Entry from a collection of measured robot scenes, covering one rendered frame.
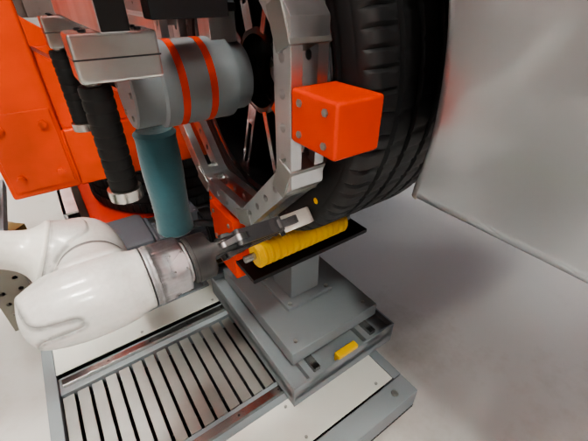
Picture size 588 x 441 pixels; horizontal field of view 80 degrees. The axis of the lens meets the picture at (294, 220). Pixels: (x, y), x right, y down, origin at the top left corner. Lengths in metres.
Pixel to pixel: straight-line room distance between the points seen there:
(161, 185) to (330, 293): 0.57
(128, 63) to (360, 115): 0.27
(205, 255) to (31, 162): 0.70
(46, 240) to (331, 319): 0.69
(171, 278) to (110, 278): 0.08
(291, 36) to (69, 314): 0.42
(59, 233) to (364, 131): 0.47
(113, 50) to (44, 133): 0.68
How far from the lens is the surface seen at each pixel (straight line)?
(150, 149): 0.79
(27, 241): 0.65
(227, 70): 0.65
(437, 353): 1.30
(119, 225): 1.15
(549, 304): 1.66
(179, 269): 0.52
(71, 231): 0.64
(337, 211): 0.60
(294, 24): 0.46
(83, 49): 0.46
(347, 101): 0.41
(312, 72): 0.50
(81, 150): 1.14
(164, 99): 0.62
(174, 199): 0.84
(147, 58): 0.47
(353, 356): 1.05
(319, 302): 1.05
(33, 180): 1.15
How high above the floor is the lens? 0.99
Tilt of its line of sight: 33 degrees down
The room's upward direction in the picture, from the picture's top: straight up
